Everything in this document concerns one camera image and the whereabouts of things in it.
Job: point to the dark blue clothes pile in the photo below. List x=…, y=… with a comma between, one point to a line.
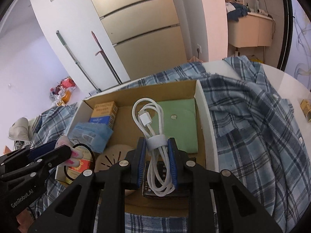
x=235, y=11

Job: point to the black framed glass door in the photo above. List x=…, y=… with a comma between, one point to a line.
x=287, y=35

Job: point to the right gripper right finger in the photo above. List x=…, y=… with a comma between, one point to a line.
x=218, y=201

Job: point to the grey canvas bag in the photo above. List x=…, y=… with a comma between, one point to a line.
x=19, y=133

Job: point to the red floor clutter pile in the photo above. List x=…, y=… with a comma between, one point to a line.
x=61, y=94

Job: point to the stack of books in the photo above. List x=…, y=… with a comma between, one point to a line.
x=35, y=123

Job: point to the blue tissue pack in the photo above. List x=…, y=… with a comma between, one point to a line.
x=94, y=135

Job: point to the grey mop handle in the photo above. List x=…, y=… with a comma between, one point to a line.
x=63, y=42

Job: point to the blue plaid shirt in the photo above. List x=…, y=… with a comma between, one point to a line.
x=249, y=129

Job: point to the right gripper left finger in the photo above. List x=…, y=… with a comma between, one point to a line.
x=95, y=202

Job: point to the round tan vented disc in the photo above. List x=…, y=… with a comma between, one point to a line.
x=111, y=156

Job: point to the blue gold cigarette box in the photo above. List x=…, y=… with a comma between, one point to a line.
x=104, y=113

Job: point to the bathroom vanity cabinet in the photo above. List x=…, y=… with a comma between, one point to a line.
x=252, y=30

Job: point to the small gold foil box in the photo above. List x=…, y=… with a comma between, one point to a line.
x=306, y=108

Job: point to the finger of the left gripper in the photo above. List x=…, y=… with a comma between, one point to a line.
x=27, y=154
x=42, y=165

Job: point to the person's left hand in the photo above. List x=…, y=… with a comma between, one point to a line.
x=25, y=220

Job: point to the gold refrigerator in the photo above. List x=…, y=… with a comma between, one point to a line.
x=145, y=34

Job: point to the red broom handle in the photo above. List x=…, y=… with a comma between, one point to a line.
x=107, y=61

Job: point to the red gold cigarette box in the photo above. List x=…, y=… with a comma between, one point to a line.
x=74, y=172

